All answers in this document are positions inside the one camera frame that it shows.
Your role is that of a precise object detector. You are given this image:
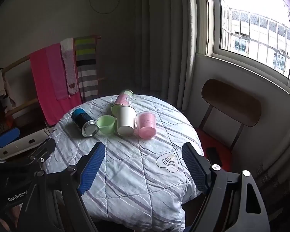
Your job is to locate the white hanging cloth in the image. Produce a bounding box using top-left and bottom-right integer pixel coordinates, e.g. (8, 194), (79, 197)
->
(0, 70), (16, 113)

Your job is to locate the wooden chair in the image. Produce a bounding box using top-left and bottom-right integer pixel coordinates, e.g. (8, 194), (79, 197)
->
(194, 78), (263, 172)

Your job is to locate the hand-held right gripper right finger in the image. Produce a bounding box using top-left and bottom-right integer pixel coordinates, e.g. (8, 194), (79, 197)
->
(181, 142), (271, 232)

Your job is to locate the grey curtain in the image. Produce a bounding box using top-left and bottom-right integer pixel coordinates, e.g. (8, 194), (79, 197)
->
(128, 0), (203, 113)

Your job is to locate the white paper cup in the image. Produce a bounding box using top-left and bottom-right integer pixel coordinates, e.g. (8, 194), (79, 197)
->
(117, 106), (137, 137)

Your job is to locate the light blue quilted blanket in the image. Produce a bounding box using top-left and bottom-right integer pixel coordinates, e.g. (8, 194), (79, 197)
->
(42, 94), (205, 232)

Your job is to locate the white framed window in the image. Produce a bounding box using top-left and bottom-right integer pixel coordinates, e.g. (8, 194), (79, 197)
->
(196, 0), (290, 89)

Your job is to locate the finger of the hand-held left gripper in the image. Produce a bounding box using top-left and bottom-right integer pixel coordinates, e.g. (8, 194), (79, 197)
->
(26, 138), (56, 165)
(0, 128), (21, 148)

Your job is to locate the pink plastic cup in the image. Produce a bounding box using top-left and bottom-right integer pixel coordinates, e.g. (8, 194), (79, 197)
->
(135, 111), (157, 140)

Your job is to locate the dark blue metal-bottomed cup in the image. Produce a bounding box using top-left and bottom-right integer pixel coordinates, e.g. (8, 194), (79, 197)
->
(71, 109), (99, 138)

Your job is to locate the pale pink knitted cloth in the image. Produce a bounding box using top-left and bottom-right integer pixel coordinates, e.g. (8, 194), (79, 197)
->
(60, 38), (79, 95)

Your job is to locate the green and grey striped towel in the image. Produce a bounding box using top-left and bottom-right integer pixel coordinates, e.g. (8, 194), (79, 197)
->
(74, 36), (98, 102)

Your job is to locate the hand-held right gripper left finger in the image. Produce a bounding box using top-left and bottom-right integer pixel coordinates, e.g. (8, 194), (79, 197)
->
(14, 141), (106, 232)

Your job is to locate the small black device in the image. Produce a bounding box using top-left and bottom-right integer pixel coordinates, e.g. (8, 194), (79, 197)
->
(205, 147), (221, 168)

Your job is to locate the green cup with pink label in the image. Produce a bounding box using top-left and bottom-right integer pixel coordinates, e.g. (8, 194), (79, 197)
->
(111, 89), (135, 116)

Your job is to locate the pale building outside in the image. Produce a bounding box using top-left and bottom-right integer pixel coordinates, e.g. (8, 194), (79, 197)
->
(220, 0), (290, 76)

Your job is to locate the small green plastic cup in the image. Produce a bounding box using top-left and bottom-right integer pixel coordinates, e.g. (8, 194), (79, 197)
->
(96, 115), (116, 136)

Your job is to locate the white device with blue part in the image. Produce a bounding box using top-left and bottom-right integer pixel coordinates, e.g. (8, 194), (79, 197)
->
(0, 129), (50, 160)

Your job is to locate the wooden towel rack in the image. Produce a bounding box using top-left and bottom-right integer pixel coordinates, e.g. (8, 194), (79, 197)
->
(1, 35), (106, 126)

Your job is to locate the pink towel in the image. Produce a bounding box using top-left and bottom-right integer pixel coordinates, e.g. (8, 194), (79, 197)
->
(30, 43), (83, 126)

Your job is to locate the red seat cushion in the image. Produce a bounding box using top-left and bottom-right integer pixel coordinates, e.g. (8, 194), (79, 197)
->
(196, 128), (232, 172)

